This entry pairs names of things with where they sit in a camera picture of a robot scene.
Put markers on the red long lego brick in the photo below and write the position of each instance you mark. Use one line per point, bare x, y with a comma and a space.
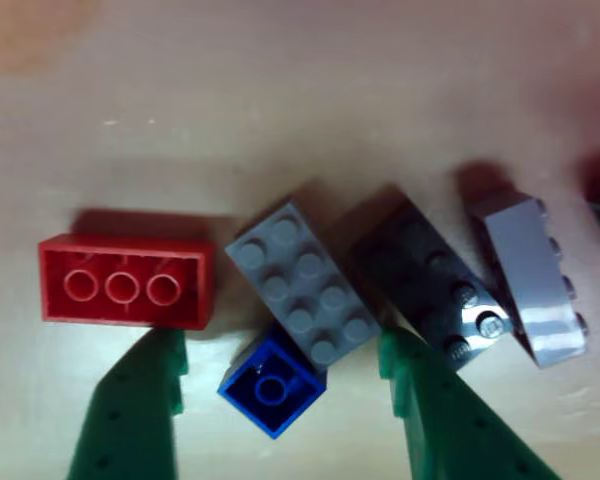
125, 285

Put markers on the blue square lego brick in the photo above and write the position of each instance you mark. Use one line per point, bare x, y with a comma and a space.
272, 390

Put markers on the light grey lego brick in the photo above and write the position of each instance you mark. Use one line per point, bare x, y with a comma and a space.
300, 285

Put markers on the dark green lego brick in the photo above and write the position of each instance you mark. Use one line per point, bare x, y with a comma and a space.
420, 270

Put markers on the grey narrow lego brick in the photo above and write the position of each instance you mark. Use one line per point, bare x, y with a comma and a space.
535, 280

